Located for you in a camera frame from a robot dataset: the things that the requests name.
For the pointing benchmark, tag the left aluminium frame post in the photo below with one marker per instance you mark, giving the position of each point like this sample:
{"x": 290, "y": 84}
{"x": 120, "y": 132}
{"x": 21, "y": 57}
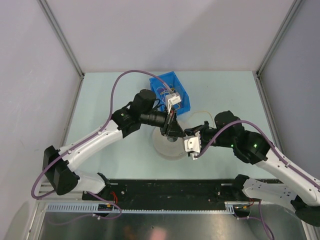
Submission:
{"x": 53, "y": 22}

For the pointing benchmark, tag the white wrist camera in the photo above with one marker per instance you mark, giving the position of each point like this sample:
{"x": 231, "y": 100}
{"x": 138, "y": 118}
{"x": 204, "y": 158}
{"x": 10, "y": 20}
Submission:
{"x": 171, "y": 100}
{"x": 192, "y": 145}

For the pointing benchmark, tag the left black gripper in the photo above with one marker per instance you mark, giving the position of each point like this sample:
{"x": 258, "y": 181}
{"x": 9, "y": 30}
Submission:
{"x": 171, "y": 127}

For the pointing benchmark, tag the grey cable spool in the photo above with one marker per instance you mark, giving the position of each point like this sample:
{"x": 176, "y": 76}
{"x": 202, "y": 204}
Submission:
{"x": 169, "y": 148}

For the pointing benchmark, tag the blue plastic bin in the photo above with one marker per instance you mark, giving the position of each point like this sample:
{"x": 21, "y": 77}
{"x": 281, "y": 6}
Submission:
{"x": 171, "y": 79}

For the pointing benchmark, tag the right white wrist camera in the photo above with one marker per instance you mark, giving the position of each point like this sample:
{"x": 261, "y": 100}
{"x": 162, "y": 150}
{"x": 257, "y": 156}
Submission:
{"x": 192, "y": 145}

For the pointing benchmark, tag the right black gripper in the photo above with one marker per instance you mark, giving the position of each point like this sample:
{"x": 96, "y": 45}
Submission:
{"x": 201, "y": 128}

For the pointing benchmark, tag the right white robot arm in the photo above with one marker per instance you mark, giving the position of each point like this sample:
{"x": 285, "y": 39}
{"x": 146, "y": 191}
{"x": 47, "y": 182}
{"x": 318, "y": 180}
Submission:
{"x": 299, "y": 192}

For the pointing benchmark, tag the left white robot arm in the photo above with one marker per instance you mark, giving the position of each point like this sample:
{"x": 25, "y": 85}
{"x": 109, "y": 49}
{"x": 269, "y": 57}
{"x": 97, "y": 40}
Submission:
{"x": 60, "y": 165}

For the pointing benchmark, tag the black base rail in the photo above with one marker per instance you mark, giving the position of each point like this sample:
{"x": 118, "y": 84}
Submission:
{"x": 174, "y": 195}

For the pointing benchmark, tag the aluminium frame post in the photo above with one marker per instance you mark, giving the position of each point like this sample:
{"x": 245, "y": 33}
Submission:
{"x": 280, "y": 34}
{"x": 53, "y": 22}

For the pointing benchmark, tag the right aluminium frame post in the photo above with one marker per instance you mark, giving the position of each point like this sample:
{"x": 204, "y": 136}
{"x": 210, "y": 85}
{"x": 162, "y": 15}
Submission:
{"x": 280, "y": 34}

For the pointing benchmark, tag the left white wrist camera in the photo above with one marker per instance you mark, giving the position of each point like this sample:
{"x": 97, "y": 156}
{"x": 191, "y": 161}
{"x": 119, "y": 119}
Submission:
{"x": 171, "y": 100}

